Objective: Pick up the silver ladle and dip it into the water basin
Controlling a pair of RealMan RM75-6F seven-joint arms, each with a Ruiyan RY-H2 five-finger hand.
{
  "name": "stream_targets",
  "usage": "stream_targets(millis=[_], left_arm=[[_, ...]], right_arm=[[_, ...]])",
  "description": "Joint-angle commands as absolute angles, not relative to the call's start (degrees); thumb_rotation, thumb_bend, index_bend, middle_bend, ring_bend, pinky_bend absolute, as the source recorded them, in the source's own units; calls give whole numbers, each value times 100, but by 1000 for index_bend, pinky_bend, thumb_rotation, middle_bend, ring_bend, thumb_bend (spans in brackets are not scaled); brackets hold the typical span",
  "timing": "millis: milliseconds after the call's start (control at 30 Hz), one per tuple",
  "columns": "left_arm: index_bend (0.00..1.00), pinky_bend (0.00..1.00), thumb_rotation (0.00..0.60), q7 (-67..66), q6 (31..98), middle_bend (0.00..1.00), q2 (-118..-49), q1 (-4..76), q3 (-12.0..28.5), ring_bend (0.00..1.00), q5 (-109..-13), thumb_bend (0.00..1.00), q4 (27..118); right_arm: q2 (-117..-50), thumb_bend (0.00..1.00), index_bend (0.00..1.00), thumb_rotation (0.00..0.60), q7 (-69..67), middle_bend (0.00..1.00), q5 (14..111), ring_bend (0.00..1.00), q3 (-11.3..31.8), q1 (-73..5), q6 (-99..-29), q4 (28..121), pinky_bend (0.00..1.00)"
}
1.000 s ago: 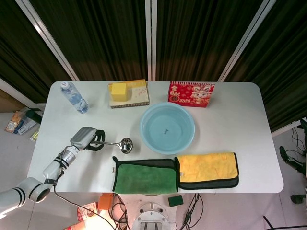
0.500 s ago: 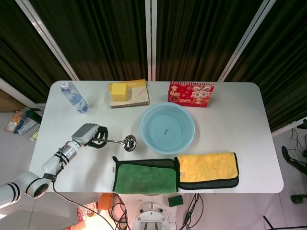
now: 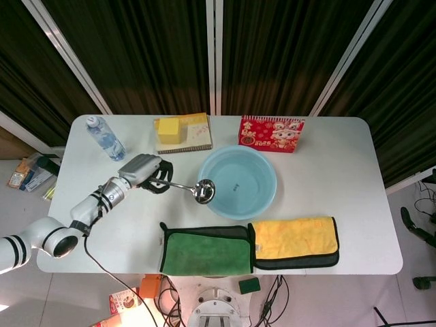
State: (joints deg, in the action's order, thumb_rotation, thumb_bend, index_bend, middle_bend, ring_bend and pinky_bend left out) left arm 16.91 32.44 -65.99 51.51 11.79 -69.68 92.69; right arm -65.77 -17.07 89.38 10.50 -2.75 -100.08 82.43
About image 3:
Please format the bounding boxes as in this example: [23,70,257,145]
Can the clear box with packets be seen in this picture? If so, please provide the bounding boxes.
[6,152,61,202]

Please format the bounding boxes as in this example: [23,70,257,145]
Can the black chair base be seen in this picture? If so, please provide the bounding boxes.
[400,206,436,247]

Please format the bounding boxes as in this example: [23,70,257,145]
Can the white partition post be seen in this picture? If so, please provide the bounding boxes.
[205,0,223,115]
[309,0,400,117]
[22,0,114,115]

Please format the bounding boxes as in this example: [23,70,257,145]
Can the orange box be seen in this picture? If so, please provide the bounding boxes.
[140,275,161,299]

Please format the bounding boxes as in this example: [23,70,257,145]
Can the spiral bound notebook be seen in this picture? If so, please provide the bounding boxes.
[153,112,215,155]

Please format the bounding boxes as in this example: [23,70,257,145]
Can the yellow cube block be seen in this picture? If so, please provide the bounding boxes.
[157,117,187,146]

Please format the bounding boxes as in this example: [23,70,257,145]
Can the clear plastic water bottle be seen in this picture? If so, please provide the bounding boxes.
[84,115,126,162]

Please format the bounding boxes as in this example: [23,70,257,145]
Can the light blue plastic basin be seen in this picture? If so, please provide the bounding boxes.
[198,145,277,221]

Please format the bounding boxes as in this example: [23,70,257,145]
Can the red snack packet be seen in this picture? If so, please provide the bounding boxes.
[108,289,140,315]

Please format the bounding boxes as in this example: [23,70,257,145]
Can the red desk calendar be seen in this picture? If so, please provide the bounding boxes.
[238,114,307,155]

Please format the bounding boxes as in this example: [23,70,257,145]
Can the black floor cables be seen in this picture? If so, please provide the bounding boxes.
[260,274,291,323]

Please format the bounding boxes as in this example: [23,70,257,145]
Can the green sponge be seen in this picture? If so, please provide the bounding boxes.
[238,277,262,295]

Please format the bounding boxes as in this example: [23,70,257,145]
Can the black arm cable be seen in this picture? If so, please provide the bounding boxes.
[83,190,161,327]

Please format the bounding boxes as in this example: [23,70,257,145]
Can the yellow microfibre cloth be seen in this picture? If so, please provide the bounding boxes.
[247,216,341,270]

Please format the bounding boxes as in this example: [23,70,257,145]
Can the green microfibre cloth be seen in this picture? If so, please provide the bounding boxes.
[159,221,255,276]

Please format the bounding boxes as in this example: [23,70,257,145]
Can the stainless steel ladle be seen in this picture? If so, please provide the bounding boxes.
[149,172,215,204]

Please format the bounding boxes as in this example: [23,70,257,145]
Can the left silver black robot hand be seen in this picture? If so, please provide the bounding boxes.
[118,153,174,196]

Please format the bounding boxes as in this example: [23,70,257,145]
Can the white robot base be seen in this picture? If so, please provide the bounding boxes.
[185,285,253,327]

